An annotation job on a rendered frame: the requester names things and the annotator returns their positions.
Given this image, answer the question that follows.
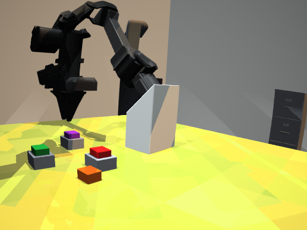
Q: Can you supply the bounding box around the green button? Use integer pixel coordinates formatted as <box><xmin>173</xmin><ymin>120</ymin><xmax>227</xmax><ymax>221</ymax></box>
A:
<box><xmin>27</xmin><ymin>144</ymin><xmax>55</xmax><ymax>170</ymax></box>

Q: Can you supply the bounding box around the purple button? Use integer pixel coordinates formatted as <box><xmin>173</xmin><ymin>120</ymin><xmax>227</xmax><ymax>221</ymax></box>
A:
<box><xmin>60</xmin><ymin>130</ymin><xmax>84</xmax><ymax>150</ymax></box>

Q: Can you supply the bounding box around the red button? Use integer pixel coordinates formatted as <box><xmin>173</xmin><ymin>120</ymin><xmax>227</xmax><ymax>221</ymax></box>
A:
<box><xmin>84</xmin><ymin>146</ymin><xmax>117</xmax><ymax>172</ymax></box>

